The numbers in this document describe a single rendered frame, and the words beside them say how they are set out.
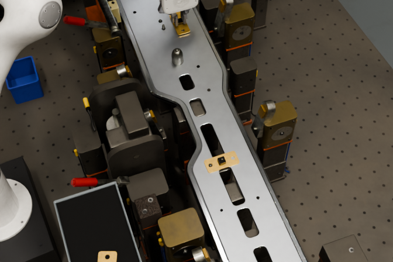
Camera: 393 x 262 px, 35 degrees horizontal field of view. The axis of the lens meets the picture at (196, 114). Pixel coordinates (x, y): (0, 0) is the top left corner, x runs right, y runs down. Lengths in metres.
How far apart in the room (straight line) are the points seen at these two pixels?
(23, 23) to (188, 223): 0.55
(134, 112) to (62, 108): 0.66
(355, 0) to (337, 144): 1.48
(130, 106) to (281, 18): 0.96
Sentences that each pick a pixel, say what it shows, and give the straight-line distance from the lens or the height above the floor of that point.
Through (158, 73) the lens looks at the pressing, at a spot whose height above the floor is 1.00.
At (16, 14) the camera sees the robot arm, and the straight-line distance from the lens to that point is 1.26.
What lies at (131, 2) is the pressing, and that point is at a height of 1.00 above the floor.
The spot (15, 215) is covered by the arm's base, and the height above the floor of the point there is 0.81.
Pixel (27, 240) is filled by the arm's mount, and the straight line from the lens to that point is 1.73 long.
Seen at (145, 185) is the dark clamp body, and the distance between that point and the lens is 1.43.
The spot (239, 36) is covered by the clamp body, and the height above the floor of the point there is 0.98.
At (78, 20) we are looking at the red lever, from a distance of 1.67.
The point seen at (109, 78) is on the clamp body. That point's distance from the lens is 1.61.
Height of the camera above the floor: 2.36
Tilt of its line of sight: 57 degrees down
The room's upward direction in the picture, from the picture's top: 1 degrees counter-clockwise
